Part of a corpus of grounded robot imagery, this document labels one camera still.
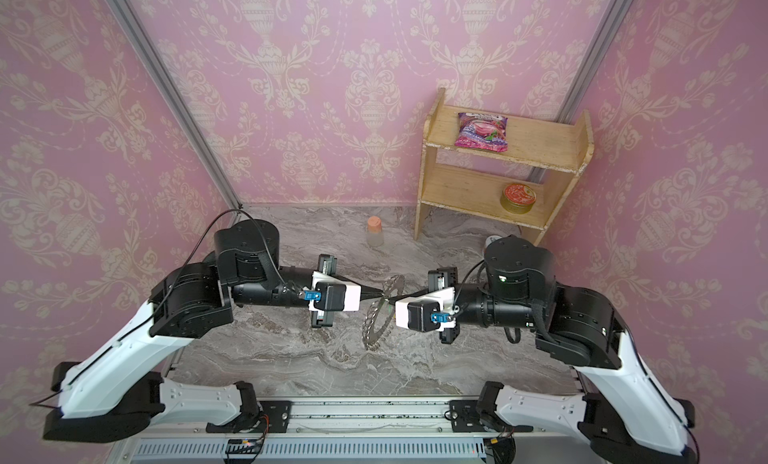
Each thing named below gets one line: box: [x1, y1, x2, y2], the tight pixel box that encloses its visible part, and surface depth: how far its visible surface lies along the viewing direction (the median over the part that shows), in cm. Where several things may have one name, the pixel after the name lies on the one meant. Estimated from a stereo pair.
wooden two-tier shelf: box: [414, 88, 595, 246], surface depth 83 cm
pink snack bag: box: [454, 112, 509, 152], surface depth 76 cm
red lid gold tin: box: [500, 183, 537, 215], surface depth 91 cm
